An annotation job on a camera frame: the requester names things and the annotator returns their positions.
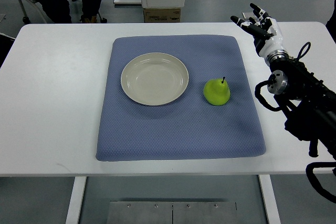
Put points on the beige round plate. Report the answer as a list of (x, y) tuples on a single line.
[(154, 79)]

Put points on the cardboard box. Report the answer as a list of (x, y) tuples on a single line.
[(162, 15)]

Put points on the white table leg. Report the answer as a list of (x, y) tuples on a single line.
[(75, 204), (269, 199)]

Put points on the metal floor plate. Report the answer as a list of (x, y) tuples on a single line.
[(248, 15)]

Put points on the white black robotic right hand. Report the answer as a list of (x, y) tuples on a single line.
[(265, 31)]

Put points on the green pear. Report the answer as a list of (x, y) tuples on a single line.
[(216, 91)]

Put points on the grey metal base plate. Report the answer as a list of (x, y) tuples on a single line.
[(172, 212)]

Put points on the right white table leg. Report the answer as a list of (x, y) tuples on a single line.
[(269, 199)]

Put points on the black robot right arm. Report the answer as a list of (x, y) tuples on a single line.
[(308, 105)]

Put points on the blue textured mat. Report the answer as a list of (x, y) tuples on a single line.
[(189, 127)]

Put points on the left white table leg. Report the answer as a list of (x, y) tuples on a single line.
[(75, 204)]

